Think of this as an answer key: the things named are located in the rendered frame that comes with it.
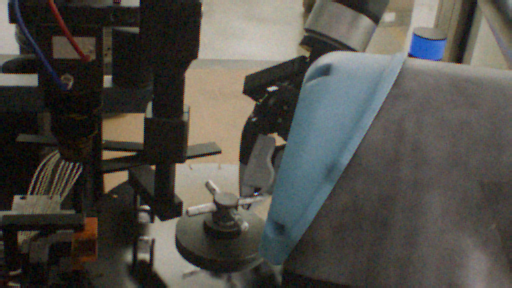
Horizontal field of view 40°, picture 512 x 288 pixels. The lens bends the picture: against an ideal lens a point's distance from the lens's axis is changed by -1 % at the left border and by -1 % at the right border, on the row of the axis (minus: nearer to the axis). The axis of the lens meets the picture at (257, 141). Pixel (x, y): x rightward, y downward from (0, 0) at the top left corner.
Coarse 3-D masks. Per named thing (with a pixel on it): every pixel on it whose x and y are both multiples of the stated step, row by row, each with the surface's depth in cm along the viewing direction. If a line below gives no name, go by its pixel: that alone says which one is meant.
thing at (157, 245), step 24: (192, 168) 95; (216, 168) 95; (120, 192) 88; (192, 192) 90; (96, 216) 83; (120, 216) 84; (264, 216) 87; (96, 240) 79; (120, 240) 80; (144, 240) 80; (168, 240) 81; (96, 264) 76; (120, 264) 76; (144, 264) 76; (168, 264) 77; (192, 264) 77; (264, 264) 79
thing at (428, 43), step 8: (416, 32) 89; (424, 32) 89; (432, 32) 90; (440, 32) 90; (416, 40) 89; (424, 40) 88; (432, 40) 88; (440, 40) 88; (416, 48) 89; (424, 48) 88; (432, 48) 88; (440, 48) 89; (416, 56) 89; (424, 56) 89; (432, 56) 89; (440, 56) 90
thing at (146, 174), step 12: (132, 168) 79; (144, 168) 79; (156, 168) 73; (168, 168) 72; (132, 180) 78; (144, 180) 77; (156, 180) 73; (168, 180) 73; (144, 192) 76; (156, 192) 74; (168, 192) 74; (156, 204) 74; (168, 204) 73; (180, 204) 74; (168, 216) 74; (180, 216) 75
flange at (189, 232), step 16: (240, 208) 86; (176, 224) 82; (192, 224) 82; (208, 224) 80; (256, 224) 83; (176, 240) 80; (192, 240) 79; (208, 240) 79; (224, 240) 80; (240, 240) 80; (256, 240) 81; (192, 256) 78; (208, 256) 77; (224, 256) 78; (240, 256) 78; (256, 256) 79
